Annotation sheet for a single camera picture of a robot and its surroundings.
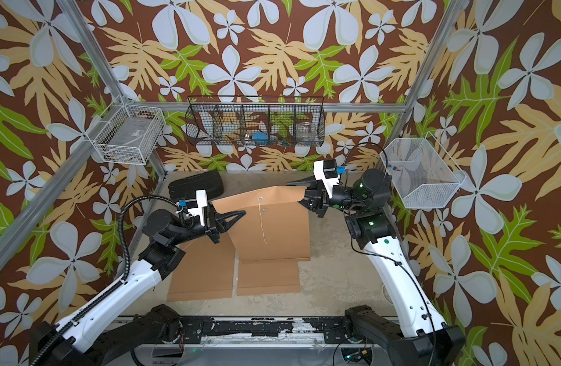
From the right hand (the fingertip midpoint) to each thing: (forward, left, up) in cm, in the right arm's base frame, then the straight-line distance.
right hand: (289, 191), depth 56 cm
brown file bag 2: (-4, +31, -42) cm, 52 cm away
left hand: (-1, +12, -6) cm, 13 cm away
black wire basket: (+51, +15, -12) cm, 54 cm away
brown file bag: (-3, +6, -45) cm, 46 cm away
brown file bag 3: (-3, +4, -11) cm, 12 cm away
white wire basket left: (+36, +61, -9) cm, 71 cm away
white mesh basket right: (+22, -51, -17) cm, 58 cm away
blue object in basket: (+42, +10, -15) cm, 46 cm away
